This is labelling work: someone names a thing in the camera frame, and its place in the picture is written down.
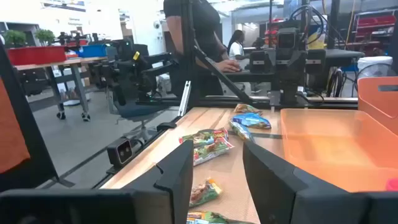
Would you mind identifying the white bucket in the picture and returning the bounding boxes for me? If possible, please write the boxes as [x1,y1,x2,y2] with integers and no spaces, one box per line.
[357,55,394,78]

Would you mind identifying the silver metal bracket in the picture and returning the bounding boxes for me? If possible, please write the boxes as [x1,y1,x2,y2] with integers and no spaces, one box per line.
[178,80,192,118]

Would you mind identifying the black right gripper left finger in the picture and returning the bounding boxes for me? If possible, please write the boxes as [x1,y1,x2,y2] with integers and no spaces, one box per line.
[123,140,194,224]

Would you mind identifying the dark office chair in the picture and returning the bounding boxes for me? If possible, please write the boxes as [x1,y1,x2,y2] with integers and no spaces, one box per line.
[105,40,180,142]

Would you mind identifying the red shelf rack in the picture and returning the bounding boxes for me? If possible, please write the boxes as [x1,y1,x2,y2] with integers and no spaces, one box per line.
[353,8,398,57]

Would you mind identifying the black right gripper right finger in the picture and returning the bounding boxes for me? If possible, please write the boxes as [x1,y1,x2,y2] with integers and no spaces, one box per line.
[243,141,346,224]

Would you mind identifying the blue storage bin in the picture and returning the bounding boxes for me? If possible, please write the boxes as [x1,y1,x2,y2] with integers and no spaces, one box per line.
[79,44,108,58]

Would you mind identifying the black desk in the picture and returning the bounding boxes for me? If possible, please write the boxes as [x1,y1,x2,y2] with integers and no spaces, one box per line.
[223,49,365,83]

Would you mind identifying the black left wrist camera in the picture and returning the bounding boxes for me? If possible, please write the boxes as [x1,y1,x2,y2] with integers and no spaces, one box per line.
[275,27,300,60]

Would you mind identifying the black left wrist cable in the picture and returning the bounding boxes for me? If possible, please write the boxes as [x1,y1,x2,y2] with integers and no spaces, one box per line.
[288,4,326,45]

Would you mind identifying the black table clamp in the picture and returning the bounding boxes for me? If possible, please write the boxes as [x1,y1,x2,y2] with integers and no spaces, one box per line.
[155,121,178,132]

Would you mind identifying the black cable bundle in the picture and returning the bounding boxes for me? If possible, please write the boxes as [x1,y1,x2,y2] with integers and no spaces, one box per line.
[325,67,343,98]

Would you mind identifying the red planter box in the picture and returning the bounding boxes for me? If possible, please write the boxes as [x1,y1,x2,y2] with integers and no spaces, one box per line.
[6,45,68,66]

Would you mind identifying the black frame brace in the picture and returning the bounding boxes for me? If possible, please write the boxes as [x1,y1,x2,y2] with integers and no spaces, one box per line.
[0,40,75,192]

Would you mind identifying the wooden workbench on castors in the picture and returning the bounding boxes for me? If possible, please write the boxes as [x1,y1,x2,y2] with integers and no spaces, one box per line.
[14,56,108,123]

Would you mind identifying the green potted shrub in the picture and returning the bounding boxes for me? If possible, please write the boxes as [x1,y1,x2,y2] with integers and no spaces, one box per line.
[2,29,27,48]
[34,28,56,47]

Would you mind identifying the person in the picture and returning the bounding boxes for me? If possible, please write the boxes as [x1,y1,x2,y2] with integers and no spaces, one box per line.
[163,0,242,98]
[228,29,249,62]

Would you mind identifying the blue green orange granola bar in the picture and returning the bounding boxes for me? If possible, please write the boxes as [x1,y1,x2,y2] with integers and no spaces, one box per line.
[188,177,223,208]

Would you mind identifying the green red chocolate chip bar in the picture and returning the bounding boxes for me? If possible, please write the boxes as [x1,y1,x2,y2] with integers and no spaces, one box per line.
[178,127,229,148]

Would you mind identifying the orange panel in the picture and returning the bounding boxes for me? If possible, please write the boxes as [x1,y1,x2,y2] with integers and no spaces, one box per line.
[0,77,31,175]

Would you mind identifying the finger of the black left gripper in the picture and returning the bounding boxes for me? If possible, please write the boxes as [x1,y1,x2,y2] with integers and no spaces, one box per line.
[306,49,326,75]
[249,49,274,75]

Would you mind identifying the black table-level camera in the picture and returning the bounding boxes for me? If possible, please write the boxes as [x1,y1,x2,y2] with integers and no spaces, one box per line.
[106,136,135,169]

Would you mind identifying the yellow container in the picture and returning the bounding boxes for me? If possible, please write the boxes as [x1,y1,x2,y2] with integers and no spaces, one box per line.
[307,24,326,50]

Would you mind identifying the blue peanut butter granola bar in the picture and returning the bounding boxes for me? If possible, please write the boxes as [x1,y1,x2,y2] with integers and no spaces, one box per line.
[229,120,255,143]

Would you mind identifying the granola bar with red end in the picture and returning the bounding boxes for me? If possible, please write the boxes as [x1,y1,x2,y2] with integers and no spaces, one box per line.
[192,138,235,167]

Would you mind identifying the translucent orange plastic bin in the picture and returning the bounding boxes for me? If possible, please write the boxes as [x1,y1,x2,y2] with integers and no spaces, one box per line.
[279,108,398,193]

